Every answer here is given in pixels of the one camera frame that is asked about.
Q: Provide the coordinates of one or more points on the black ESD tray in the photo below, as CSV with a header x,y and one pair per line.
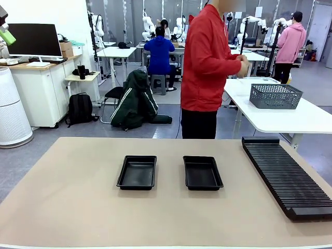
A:
x,y
202,173
136,173

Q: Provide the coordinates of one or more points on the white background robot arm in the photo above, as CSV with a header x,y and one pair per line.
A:
x,y
98,26
281,22
180,27
148,24
249,23

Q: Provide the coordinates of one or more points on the person right forearm red sleeve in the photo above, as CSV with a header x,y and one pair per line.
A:
x,y
223,66

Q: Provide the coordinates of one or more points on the person left hand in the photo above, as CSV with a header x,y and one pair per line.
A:
x,y
241,59

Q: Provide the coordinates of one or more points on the person right hand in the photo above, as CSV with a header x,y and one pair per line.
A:
x,y
243,70

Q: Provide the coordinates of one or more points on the black computer monitor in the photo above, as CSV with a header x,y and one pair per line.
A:
x,y
33,39

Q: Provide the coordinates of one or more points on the black keyboard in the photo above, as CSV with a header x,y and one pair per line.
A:
x,y
52,61

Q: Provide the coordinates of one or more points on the brown cardboard box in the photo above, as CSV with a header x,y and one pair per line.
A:
x,y
65,46
68,53

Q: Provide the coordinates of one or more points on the white cabinet wooden top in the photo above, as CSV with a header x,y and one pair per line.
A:
x,y
39,90

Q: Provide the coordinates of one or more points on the black tumbler with straw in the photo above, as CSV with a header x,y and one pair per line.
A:
x,y
81,72

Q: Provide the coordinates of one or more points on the small wooden side table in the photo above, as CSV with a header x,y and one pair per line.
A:
x,y
90,77

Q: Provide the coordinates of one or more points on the black backpack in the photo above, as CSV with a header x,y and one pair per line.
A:
x,y
80,109

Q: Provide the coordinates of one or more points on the white standing desk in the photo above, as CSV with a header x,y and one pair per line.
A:
x,y
116,52

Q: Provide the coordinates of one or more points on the black cap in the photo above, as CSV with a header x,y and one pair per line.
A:
x,y
124,45

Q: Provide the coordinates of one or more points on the black folding chair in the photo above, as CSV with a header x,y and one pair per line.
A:
x,y
114,93

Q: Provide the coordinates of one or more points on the dark green striped jacket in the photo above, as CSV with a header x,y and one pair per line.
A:
x,y
135,103

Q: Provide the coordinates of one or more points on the person in blue hoodie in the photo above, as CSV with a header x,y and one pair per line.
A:
x,y
159,57

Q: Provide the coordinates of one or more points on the grey plastic stool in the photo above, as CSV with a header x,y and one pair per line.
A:
x,y
158,83

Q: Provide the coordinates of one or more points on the seated person black hair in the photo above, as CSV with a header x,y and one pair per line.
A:
x,y
165,28

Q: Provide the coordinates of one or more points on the white work desk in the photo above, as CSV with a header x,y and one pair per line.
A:
x,y
179,52

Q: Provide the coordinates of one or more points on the person in red jacket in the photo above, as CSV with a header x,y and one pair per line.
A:
x,y
205,64

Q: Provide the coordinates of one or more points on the black tripod pole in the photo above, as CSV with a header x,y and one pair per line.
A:
x,y
243,39

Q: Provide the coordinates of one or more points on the grey mesh plastic basket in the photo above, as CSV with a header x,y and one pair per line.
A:
x,y
275,97

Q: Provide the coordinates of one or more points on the person in pink hoodie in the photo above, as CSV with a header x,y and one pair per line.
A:
x,y
290,44

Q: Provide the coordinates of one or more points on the white side table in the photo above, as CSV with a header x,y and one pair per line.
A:
x,y
285,119

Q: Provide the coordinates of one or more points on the black slotted PCB rack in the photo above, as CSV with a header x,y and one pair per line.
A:
x,y
285,179

